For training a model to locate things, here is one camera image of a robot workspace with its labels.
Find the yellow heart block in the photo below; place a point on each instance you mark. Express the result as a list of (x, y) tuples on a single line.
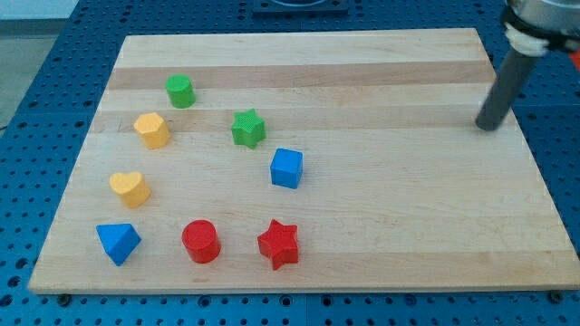
[(131, 188)]

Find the blue triangle block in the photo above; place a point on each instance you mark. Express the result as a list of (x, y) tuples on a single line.
[(118, 241)]

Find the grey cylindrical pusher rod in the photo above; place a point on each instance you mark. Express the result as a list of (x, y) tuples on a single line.
[(514, 72)]

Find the green star block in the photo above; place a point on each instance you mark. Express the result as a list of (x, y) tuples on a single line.
[(248, 128)]

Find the wooden board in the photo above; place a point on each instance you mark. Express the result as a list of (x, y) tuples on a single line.
[(400, 191)]

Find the blue cube block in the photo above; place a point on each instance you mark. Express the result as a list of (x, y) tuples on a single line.
[(286, 168)]

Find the red star block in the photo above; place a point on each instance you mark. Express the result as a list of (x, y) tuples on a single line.
[(279, 244)]

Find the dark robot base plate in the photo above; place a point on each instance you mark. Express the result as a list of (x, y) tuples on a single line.
[(261, 7)]

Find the red cylinder block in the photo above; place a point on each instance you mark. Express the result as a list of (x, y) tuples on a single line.
[(200, 238)]

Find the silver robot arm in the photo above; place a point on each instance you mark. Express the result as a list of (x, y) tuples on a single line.
[(533, 28)]

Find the green cylinder block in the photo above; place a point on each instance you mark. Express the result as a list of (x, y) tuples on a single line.
[(180, 91)]

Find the yellow hexagon block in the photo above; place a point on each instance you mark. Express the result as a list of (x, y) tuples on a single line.
[(153, 130)]

